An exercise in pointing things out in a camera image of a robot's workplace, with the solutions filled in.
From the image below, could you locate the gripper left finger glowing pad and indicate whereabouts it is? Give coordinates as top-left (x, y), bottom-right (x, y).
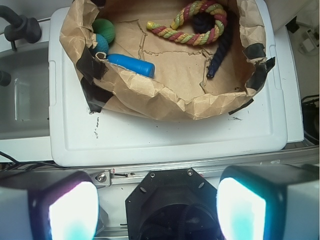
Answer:
top-left (0, 170), bottom-right (99, 240)

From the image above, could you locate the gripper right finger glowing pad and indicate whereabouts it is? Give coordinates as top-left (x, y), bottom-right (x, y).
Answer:
top-left (216, 164), bottom-right (320, 240)

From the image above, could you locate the blue ball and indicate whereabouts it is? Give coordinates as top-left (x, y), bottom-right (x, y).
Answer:
top-left (91, 33), bottom-right (109, 55)

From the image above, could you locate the green ball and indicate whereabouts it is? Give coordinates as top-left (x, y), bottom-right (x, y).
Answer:
top-left (92, 18), bottom-right (116, 43)

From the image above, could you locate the white plastic bin lid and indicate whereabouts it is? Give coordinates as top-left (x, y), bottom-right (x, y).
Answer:
top-left (48, 0), bottom-right (288, 167)

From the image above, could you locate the brown paper bag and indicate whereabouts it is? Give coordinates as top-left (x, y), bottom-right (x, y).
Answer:
top-left (59, 0), bottom-right (275, 121)

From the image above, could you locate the blue plastic cylinder toy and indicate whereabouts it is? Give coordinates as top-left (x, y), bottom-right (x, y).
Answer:
top-left (106, 53), bottom-right (155, 78)

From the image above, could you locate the white power adapter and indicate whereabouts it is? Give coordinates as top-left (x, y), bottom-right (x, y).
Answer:
top-left (299, 29), bottom-right (320, 55)

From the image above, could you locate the black cable left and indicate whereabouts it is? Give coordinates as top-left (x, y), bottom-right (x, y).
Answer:
top-left (0, 150), bottom-right (55, 169)

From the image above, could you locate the black cables right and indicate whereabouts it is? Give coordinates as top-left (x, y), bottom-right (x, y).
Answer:
top-left (300, 94), bottom-right (320, 146)

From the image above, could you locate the multicolour rope toy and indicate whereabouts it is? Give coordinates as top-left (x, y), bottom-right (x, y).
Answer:
top-left (146, 0), bottom-right (228, 46)

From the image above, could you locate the dark navy rope toy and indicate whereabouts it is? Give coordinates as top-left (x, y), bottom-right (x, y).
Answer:
top-left (191, 11), bottom-right (234, 79)

